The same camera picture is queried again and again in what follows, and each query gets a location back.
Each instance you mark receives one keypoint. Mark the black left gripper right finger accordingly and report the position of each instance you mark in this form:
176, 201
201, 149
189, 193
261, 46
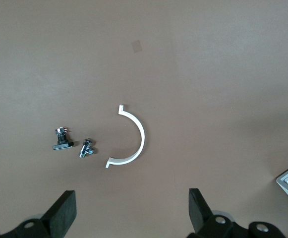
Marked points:
200, 213

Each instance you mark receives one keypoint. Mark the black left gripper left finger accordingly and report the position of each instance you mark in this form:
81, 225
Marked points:
59, 213

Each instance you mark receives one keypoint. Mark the chrome valve fitting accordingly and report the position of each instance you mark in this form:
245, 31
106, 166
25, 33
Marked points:
85, 148

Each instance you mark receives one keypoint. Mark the translucent tape patch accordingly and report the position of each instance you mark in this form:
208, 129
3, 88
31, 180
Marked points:
136, 46

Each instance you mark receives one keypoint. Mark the black switch component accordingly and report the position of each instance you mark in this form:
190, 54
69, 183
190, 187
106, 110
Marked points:
62, 145

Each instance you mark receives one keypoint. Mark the white semicircular bracket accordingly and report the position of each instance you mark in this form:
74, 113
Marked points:
142, 138

